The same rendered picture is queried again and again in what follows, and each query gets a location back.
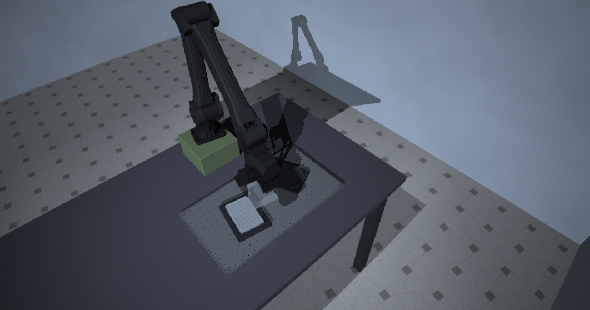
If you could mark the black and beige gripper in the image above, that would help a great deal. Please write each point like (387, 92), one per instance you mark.
(242, 180)

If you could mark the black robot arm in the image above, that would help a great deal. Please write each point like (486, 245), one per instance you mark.
(196, 23)

